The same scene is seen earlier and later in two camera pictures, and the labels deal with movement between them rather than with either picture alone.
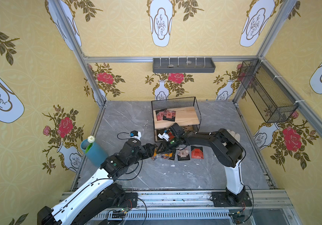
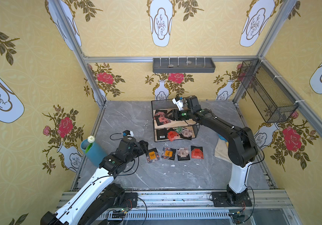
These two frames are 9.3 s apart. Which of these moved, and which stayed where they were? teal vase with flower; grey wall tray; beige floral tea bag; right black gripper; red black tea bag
Moved: right black gripper
Stayed: teal vase with flower; beige floral tea bag; red black tea bag; grey wall tray
